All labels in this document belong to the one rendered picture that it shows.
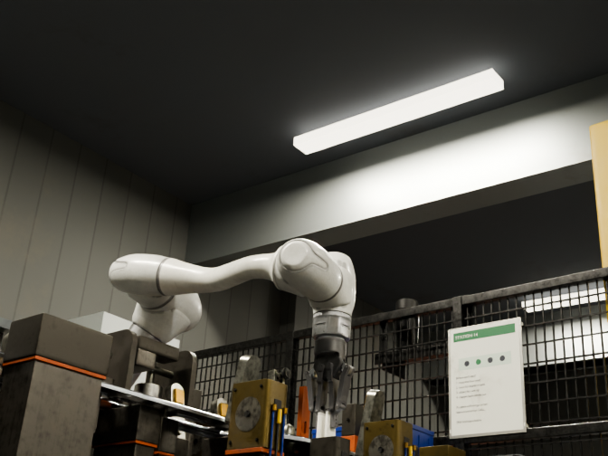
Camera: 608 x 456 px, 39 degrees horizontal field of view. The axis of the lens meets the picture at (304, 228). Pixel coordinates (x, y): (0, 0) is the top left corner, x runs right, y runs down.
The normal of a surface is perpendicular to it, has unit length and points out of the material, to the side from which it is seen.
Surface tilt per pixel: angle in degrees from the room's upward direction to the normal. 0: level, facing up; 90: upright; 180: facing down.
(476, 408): 90
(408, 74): 180
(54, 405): 90
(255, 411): 90
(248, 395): 90
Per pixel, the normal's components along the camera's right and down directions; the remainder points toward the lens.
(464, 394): -0.64, -0.36
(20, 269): 0.79, -0.22
